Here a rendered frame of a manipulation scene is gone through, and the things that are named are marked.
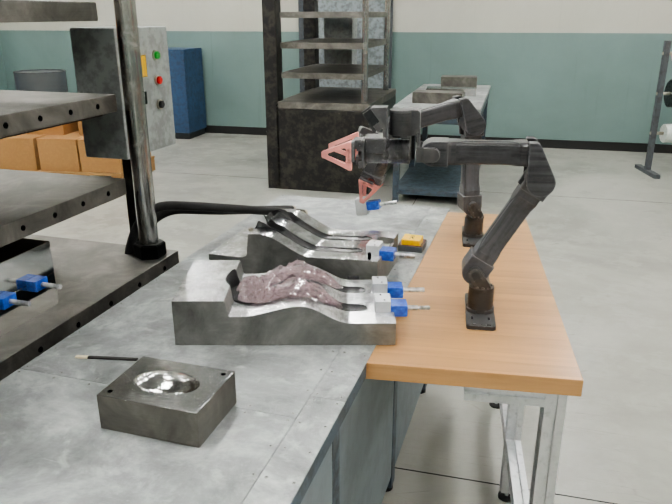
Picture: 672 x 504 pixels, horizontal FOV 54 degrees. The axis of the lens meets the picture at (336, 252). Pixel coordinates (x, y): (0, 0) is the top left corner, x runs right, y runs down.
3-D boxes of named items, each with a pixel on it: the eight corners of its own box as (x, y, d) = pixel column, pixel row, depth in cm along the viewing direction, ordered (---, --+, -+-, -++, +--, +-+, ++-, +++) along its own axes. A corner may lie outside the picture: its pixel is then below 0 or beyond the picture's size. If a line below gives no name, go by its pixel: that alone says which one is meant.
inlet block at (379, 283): (422, 295, 170) (423, 276, 168) (425, 303, 165) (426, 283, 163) (371, 295, 170) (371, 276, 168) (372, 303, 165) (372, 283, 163)
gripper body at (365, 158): (355, 141, 152) (387, 141, 151) (361, 133, 162) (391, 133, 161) (355, 168, 154) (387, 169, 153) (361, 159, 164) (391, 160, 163)
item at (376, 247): (416, 262, 182) (417, 244, 180) (412, 268, 178) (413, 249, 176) (370, 257, 186) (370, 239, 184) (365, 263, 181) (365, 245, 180)
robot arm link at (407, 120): (387, 112, 149) (441, 112, 147) (391, 107, 157) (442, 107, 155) (387, 162, 153) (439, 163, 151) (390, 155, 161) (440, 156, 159)
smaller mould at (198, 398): (236, 402, 128) (235, 370, 126) (199, 448, 115) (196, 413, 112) (146, 386, 134) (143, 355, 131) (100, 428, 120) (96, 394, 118)
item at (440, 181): (485, 160, 719) (491, 73, 688) (473, 207, 546) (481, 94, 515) (420, 157, 736) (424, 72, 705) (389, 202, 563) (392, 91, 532)
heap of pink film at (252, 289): (343, 283, 170) (343, 254, 167) (343, 312, 153) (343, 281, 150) (242, 283, 170) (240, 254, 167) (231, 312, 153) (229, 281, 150)
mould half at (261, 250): (397, 260, 202) (398, 218, 197) (377, 292, 178) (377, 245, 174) (247, 244, 216) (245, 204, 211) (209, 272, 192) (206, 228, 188)
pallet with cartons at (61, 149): (155, 169, 683) (148, 95, 658) (122, 189, 606) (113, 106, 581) (45, 166, 696) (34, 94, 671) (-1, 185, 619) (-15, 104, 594)
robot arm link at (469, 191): (462, 216, 216) (465, 115, 205) (456, 210, 222) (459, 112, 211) (481, 215, 217) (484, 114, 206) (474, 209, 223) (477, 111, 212)
